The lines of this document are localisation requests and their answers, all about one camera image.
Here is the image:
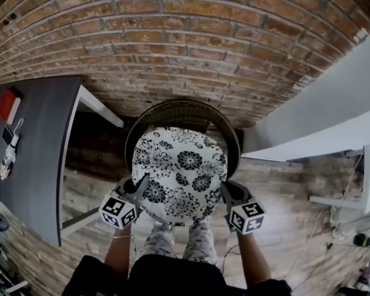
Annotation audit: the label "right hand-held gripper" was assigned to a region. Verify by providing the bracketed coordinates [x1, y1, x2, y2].
[220, 182, 266, 236]

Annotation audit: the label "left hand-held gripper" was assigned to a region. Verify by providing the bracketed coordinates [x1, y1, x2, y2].
[98, 173, 151, 229]

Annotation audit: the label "black white floral cushion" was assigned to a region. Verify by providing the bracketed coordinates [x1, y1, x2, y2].
[131, 126, 228, 226]

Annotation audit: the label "brown wicker chair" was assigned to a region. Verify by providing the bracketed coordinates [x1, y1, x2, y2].
[125, 99, 241, 180]

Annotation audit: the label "person's right forearm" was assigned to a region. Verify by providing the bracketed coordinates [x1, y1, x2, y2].
[236, 231, 272, 285]

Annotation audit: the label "person's left forearm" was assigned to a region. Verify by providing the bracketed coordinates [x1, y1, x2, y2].
[104, 225, 133, 277]

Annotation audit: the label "person's patterned trousers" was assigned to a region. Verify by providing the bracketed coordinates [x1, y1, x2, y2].
[138, 216, 219, 268]

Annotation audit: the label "person's black shirt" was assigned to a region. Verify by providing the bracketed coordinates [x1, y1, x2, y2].
[61, 253, 300, 296]

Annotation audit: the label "dark grey table white legs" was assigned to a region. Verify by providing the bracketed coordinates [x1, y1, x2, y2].
[0, 76, 125, 248]

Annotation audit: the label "smartphone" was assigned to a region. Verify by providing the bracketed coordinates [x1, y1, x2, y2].
[1, 125, 16, 144]

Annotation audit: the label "red book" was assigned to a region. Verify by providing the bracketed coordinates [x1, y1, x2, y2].
[0, 88, 22, 125]

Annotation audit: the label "white floor cable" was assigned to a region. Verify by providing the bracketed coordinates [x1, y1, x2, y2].
[282, 152, 364, 286]

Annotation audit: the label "white wall socket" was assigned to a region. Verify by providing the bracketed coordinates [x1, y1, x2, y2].
[353, 28, 368, 43]

